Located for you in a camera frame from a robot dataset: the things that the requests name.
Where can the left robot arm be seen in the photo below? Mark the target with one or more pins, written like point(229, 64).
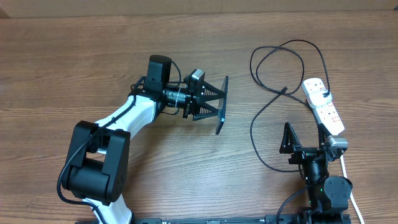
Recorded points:
point(95, 170)

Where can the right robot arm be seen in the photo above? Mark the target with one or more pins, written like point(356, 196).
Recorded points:
point(328, 194)

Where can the white power strip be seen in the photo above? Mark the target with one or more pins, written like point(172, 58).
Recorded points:
point(327, 114)

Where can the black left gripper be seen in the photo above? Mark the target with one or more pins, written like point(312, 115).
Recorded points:
point(194, 98)

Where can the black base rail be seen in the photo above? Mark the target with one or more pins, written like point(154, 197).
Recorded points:
point(268, 219)

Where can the white charger plug adapter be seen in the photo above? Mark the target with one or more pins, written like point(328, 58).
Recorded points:
point(317, 99)

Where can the Samsung Galaxy smartphone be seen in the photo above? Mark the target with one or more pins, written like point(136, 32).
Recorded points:
point(222, 106)

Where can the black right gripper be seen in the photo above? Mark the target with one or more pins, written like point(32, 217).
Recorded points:
point(289, 144)

